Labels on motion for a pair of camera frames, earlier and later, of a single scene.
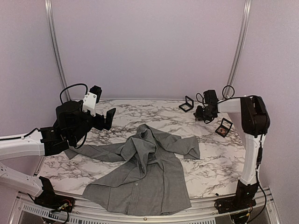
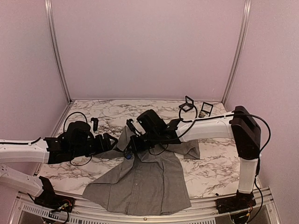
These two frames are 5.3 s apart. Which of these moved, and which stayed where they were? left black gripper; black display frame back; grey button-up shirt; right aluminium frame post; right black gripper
Moved: right black gripper; left black gripper
Stayed: right aluminium frame post; black display frame back; grey button-up shirt
